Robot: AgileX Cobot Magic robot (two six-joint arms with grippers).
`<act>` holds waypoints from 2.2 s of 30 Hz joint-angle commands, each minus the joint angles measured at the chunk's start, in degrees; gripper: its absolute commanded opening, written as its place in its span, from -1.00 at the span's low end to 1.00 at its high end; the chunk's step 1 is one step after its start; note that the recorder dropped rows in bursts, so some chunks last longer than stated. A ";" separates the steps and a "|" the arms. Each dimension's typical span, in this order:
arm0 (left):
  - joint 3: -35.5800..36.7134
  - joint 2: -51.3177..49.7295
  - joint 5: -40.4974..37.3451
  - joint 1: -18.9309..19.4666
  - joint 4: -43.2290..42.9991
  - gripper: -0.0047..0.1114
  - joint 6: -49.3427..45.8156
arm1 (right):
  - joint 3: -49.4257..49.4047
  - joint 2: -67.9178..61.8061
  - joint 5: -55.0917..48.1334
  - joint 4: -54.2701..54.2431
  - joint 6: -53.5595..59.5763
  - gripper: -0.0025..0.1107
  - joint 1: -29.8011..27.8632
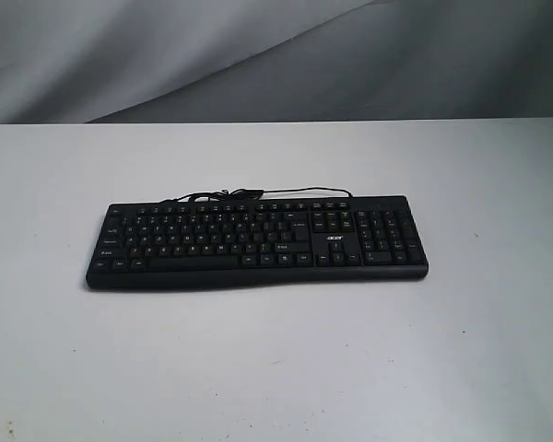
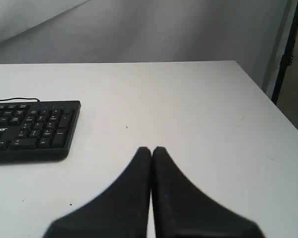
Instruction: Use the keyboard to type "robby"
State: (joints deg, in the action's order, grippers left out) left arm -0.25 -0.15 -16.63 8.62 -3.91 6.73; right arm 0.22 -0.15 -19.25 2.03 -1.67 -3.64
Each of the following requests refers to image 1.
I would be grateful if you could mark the grey backdrop cloth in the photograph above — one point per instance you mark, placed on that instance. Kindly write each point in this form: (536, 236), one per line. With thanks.
(274, 61)

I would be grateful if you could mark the black computer keyboard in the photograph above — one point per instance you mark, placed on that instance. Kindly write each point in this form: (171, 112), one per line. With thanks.
(219, 241)

